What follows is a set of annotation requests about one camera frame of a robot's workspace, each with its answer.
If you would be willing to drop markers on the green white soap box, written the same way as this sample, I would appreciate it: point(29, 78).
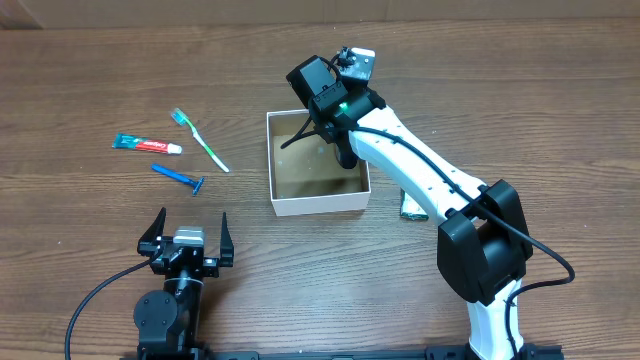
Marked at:
point(410, 209)

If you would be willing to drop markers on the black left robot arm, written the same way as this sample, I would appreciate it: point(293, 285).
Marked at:
point(167, 319)

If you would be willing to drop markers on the green white toothbrush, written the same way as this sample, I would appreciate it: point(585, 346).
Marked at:
point(183, 120)

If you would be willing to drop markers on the blue disposable razor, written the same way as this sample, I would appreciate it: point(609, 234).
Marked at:
point(194, 184)

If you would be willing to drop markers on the red green toothpaste tube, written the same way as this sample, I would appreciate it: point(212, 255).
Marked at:
point(127, 141)

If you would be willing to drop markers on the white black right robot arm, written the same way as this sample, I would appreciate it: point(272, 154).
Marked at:
point(481, 251)

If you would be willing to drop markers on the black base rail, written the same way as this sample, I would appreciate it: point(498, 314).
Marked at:
point(448, 352)

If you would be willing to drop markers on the dark bottle with clear cap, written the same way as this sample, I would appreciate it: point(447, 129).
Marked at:
point(346, 158)

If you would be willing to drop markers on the white cardboard box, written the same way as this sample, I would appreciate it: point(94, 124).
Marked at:
point(305, 177)

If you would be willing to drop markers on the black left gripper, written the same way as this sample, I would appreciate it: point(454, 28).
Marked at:
point(149, 245)

